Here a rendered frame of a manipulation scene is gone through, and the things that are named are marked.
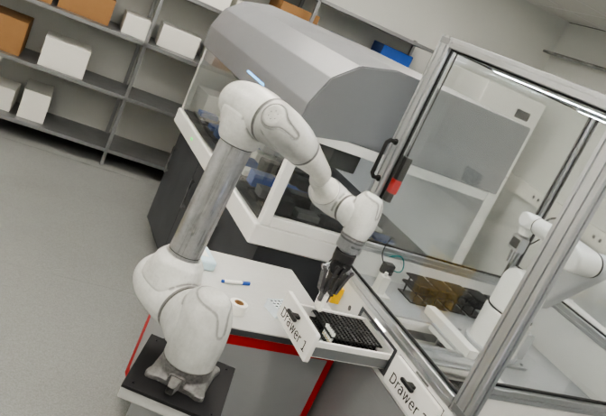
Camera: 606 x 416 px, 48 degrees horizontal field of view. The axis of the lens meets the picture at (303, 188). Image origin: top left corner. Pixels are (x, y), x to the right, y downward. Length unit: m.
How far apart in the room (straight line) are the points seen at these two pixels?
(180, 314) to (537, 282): 1.01
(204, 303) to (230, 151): 0.43
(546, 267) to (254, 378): 1.17
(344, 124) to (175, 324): 1.43
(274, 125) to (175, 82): 4.57
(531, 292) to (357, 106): 1.33
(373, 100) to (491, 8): 4.17
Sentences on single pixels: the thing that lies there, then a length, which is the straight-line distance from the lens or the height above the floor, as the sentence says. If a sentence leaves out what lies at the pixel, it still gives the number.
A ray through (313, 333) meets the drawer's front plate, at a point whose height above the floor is 0.92.
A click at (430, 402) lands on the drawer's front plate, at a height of 0.92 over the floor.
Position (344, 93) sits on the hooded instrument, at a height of 1.60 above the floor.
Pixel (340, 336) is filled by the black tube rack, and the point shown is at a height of 0.90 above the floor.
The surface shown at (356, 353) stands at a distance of 2.42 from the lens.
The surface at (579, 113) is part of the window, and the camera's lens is 2.16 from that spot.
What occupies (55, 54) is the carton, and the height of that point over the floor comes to 0.74.
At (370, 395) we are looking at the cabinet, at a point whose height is 0.72.
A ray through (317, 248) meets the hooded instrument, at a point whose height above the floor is 0.86.
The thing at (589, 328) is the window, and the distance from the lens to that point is 2.31.
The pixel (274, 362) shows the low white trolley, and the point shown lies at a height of 0.64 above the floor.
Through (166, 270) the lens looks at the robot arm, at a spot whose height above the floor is 1.03.
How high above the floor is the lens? 1.87
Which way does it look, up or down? 14 degrees down
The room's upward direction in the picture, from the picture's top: 24 degrees clockwise
